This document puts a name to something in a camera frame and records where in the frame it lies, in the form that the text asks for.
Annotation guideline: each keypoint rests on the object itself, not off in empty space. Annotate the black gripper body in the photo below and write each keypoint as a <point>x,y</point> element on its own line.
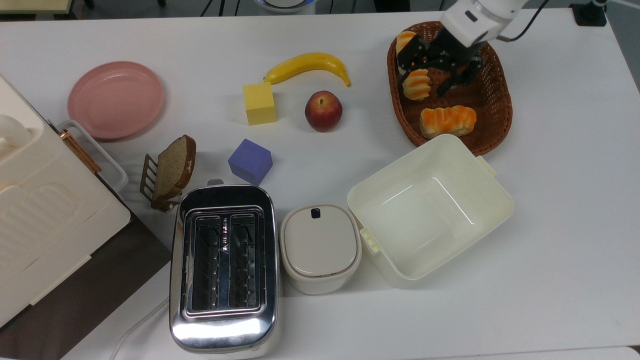
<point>455,52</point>

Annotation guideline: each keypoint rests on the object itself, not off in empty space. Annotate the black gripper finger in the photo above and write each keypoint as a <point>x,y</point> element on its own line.
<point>414,56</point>
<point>462,77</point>

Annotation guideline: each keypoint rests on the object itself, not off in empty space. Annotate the long orange bread roll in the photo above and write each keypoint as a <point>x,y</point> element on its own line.
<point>417,86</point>

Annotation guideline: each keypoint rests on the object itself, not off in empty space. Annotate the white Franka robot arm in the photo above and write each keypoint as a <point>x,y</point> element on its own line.
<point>475,17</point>

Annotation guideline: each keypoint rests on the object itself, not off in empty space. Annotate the short orange bread roll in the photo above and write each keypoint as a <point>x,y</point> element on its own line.
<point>447,121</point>

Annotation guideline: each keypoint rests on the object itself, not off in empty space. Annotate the brown bread slice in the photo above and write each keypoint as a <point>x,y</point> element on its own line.
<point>172,167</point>

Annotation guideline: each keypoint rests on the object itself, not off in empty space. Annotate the brown wicker basket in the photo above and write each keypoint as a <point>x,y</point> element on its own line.
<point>492,100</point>

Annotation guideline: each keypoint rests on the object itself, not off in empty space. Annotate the red apple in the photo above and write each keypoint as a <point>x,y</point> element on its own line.
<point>323,111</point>

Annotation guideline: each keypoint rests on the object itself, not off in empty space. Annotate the yellow banana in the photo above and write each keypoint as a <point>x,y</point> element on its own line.
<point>305,62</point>

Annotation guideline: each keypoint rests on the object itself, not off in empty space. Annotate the cream open plastic box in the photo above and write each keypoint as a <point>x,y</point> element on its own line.
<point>430,215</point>

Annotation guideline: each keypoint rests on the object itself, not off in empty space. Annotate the yellow foam cube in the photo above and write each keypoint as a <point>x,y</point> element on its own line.
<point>259,102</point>

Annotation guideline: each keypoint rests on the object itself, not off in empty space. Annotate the purple foam cube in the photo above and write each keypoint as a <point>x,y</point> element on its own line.
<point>250,161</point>

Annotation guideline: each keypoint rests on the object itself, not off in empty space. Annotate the small cream lidded bin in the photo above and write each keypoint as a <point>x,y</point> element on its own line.
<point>320,245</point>

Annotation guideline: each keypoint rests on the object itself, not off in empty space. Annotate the metal toast rack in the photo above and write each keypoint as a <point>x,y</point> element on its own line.
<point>147,175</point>

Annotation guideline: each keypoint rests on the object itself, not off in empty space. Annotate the pink plate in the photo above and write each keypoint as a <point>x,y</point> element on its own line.
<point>115,100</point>

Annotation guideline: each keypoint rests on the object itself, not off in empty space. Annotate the cream and chrome toaster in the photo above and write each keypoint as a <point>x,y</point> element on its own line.
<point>225,330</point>

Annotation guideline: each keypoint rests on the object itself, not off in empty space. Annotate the yellowish wooden desk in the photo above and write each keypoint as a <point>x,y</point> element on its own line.
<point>30,6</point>

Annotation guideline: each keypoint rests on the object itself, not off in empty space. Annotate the black clamp mount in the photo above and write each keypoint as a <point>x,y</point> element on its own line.
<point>590,15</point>

